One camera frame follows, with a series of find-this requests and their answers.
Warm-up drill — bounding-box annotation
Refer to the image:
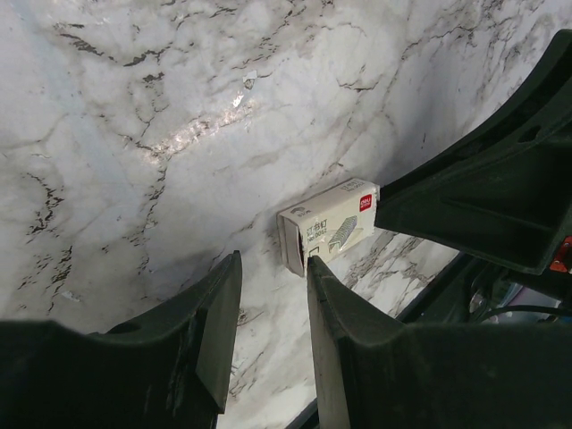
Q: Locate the white staple box sleeve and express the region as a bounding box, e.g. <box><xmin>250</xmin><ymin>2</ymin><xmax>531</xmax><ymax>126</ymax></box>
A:
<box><xmin>277</xmin><ymin>178</ymin><xmax>380</xmax><ymax>277</ymax></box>

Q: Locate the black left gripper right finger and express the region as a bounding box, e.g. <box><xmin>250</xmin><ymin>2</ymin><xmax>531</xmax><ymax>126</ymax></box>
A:
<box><xmin>307</xmin><ymin>256</ymin><xmax>571</xmax><ymax>428</ymax></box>

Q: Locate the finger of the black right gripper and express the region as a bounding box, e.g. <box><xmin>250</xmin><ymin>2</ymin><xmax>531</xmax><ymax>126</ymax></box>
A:
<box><xmin>374</xmin><ymin>29</ymin><xmax>571</xmax><ymax>274</ymax></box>

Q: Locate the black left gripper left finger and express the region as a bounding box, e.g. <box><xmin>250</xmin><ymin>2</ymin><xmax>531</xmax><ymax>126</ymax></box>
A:
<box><xmin>1</xmin><ymin>252</ymin><xmax>242</xmax><ymax>428</ymax></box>

